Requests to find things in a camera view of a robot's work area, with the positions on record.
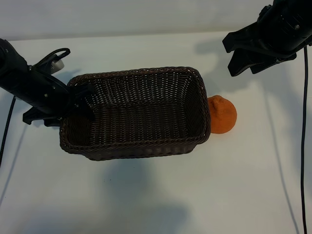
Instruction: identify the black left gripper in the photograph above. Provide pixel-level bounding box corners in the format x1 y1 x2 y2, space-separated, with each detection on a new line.
17 70 96 127

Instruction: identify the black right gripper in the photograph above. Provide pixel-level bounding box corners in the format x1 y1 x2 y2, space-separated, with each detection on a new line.
222 1 307 78

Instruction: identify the dark brown wicker basket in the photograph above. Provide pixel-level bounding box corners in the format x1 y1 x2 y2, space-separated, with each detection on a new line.
59 66 212 161

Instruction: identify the bumpy orange fruit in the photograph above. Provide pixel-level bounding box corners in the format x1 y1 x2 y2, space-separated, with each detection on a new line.
207 95 237 134

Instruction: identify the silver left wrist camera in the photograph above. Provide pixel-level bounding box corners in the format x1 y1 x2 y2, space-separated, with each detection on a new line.
47 59 65 73

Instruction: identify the black left camera cable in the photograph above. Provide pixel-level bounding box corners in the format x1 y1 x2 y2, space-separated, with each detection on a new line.
31 48 71 73

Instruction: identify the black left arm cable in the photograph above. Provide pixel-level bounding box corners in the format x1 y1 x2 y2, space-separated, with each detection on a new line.
0 96 16 163

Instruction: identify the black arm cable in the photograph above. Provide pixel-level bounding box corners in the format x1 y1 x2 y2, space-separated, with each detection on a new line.
300 46 308 234
0 96 16 163

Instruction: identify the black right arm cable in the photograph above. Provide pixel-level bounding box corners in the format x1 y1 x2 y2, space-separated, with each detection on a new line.
300 46 308 234

